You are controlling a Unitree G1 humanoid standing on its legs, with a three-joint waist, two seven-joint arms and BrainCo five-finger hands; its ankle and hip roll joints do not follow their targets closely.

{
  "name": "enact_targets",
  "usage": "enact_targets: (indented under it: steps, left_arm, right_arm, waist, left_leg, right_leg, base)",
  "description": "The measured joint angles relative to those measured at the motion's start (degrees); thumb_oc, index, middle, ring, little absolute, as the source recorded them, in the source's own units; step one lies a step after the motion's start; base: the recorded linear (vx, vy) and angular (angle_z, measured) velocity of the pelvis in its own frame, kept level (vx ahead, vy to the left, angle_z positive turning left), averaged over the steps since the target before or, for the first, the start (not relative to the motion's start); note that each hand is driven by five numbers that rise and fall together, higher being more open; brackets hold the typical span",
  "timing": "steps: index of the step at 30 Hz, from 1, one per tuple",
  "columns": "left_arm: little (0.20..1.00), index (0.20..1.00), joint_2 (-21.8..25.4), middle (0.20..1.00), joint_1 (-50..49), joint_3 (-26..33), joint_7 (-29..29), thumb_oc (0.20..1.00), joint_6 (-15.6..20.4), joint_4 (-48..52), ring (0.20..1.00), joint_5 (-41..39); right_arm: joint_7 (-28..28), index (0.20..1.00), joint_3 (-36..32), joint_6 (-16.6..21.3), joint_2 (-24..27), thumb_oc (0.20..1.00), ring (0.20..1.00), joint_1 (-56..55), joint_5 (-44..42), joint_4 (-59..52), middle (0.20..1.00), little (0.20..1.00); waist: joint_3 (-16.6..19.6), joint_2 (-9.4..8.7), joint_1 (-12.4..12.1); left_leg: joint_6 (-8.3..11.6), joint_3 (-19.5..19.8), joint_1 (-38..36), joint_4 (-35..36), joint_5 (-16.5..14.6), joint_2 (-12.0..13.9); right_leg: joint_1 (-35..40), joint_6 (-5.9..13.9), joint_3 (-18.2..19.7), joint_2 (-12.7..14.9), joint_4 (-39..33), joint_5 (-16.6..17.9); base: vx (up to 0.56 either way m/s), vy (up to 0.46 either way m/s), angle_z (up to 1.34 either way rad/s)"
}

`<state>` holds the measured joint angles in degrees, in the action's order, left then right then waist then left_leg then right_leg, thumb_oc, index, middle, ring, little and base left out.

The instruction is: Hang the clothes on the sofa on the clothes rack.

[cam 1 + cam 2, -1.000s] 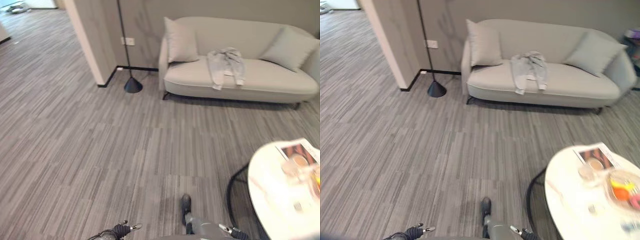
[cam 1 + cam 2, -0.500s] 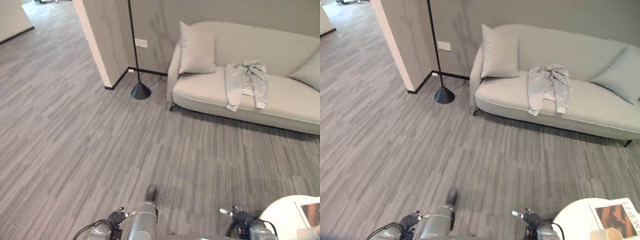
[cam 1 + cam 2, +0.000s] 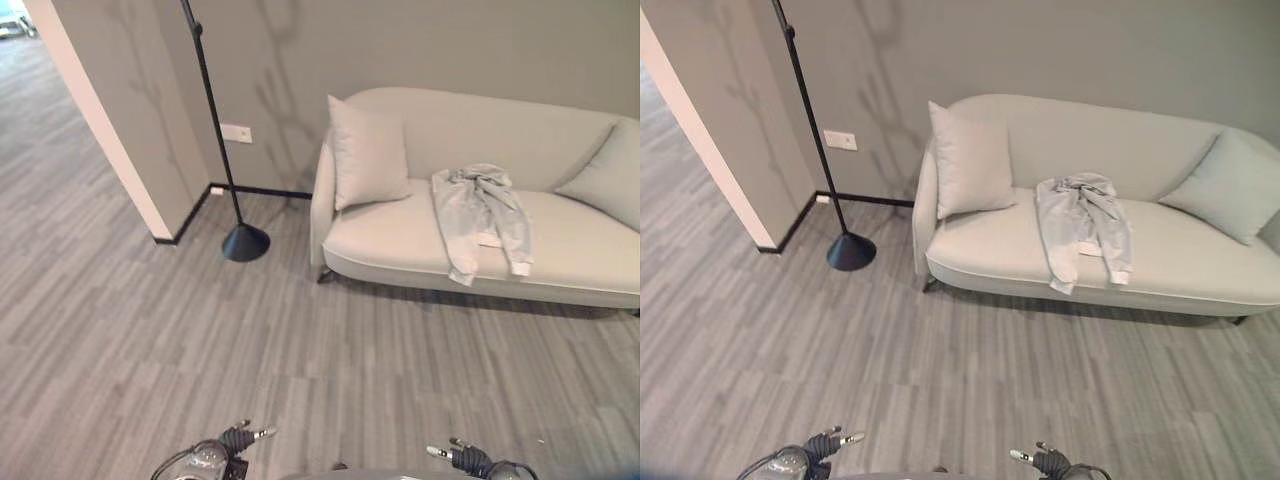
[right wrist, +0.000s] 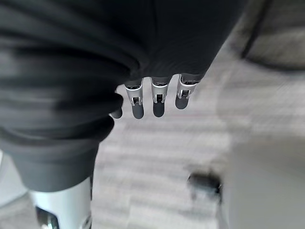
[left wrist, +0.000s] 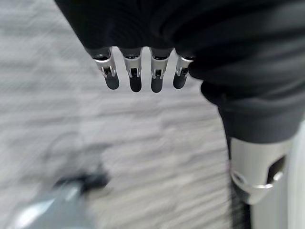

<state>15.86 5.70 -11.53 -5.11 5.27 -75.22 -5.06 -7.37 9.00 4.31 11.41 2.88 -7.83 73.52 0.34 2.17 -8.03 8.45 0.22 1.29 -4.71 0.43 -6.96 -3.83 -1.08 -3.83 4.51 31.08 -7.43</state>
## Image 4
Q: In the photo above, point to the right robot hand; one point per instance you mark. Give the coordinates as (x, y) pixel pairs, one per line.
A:
(71, 71)

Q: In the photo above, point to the dark robot foot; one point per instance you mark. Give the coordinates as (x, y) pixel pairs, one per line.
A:
(205, 184)

